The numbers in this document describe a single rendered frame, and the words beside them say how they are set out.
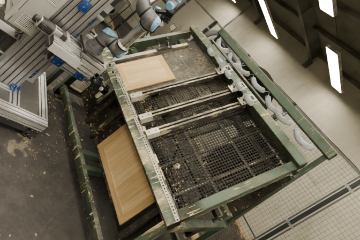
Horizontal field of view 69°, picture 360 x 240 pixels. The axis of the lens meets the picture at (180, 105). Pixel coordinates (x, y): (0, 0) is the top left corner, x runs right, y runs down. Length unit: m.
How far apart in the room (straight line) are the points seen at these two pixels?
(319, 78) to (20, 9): 6.96
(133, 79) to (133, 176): 1.03
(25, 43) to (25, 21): 0.22
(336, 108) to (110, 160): 5.83
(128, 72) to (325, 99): 5.59
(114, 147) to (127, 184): 0.45
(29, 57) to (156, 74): 1.25
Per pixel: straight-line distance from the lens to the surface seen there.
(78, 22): 2.42
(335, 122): 7.26
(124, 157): 2.73
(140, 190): 2.54
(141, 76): 2.96
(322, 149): 2.96
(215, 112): 2.60
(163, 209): 2.11
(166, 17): 2.60
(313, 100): 7.55
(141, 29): 2.14
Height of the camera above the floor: 1.75
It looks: 11 degrees down
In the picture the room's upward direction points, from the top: 53 degrees clockwise
